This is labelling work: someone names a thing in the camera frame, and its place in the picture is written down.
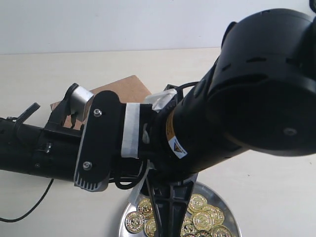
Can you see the gold coin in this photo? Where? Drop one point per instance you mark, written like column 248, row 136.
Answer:
column 220, row 231
column 196, row 203
column 150, row 228
column 145, row 208
column 134, row 222
column 202, row 220

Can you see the gold coin right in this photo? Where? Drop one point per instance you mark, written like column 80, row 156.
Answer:
column 220, row 231

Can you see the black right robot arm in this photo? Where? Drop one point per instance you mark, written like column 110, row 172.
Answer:
column 259, row 95

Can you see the gold coin upper middle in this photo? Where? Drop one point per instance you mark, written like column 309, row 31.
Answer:
column 196, row 203

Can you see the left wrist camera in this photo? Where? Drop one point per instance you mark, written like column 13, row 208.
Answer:
column 78, row 101

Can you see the gold coin upper left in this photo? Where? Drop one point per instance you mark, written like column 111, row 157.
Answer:
column 145, row 208

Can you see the brown cardboard slot box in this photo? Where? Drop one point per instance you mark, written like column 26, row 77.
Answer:
column 128, row 90

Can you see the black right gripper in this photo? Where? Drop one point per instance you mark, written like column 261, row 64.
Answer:
column 169, row 199

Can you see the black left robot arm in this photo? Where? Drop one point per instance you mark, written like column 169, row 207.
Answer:
column 38, row 151

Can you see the gold coin centre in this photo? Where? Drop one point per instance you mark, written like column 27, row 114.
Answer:
column 202, row 220

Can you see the gold coin bottom left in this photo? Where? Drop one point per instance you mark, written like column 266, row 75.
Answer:
column 150, row 228

